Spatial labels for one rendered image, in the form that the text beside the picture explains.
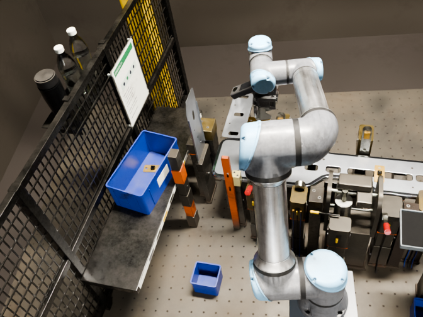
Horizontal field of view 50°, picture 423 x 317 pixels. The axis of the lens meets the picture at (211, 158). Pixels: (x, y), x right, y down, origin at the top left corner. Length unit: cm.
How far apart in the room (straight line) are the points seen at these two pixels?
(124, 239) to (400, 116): 155
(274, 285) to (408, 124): 147
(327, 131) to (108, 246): 101
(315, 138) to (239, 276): 104
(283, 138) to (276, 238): 29
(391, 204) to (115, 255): 101
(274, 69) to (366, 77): 248
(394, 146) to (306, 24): 197
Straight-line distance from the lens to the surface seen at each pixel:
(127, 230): 179
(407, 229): 159
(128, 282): 168
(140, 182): 191
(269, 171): 107
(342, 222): 166
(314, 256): 130
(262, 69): 141
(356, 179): 164
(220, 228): 210
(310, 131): 106
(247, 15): 406
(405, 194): 186
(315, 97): 122
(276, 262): 125
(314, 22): 412
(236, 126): 207
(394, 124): 252
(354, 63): 398
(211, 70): 398
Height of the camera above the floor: 248
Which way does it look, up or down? 49 degrees down
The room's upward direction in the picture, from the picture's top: 12 degrees counter-clockwise
